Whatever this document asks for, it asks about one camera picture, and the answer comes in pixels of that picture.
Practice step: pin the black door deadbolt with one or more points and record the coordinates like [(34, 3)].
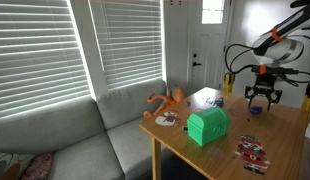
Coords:
[(195, 55)]

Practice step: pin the white front door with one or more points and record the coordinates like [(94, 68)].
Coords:
[(208, 50)]

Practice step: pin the grey corner sofa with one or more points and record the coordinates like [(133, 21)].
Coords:
[(78, 146)]

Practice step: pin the wooden table leg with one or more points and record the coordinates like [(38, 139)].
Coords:
[(156, 160)]

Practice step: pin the pillow with red pattern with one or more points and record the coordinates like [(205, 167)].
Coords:
[(40, 166)]

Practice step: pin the small black table item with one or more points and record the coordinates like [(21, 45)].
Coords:
[(185, 128)]

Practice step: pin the small blue toy car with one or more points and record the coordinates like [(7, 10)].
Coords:
[(256, 109)]

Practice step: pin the pillow with circle pattern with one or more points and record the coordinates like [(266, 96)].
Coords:
[(8, 166)]

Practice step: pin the orange camera mount clip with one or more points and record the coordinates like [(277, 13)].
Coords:
[(262, 69)]

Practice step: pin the round pirate face sticker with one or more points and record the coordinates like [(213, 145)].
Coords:
[(166, 119)]

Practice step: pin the green toy treasure chest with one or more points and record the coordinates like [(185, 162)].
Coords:
[(208, 126)]

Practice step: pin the wide white window blinds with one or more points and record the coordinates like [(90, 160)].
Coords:
[(35, 56)]

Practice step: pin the orange toy octopus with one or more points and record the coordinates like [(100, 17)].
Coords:
[(163, 100)]

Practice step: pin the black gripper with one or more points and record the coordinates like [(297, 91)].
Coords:
[(265, 83)]

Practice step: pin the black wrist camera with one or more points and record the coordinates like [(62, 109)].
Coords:
[(278, 70)]

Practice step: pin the narrow white window blinds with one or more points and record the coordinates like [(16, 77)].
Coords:
[(131, 40)]

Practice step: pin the yellow black stand post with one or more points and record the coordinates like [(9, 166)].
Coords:
[(309, 100), (229, 83)]

